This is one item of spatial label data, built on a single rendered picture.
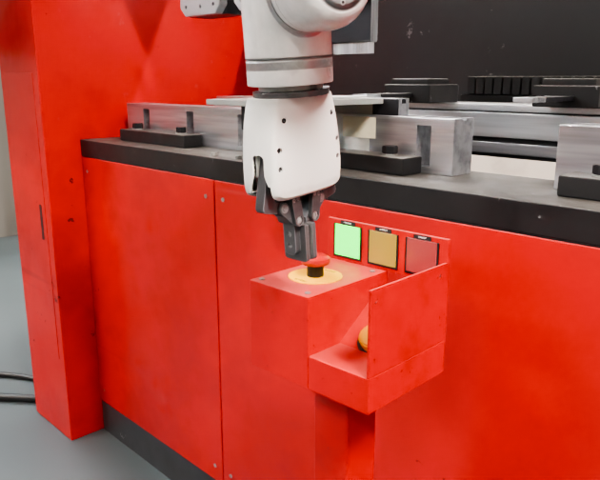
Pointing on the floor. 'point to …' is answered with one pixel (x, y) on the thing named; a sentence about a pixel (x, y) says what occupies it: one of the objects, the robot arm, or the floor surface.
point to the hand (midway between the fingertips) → (299, 240)
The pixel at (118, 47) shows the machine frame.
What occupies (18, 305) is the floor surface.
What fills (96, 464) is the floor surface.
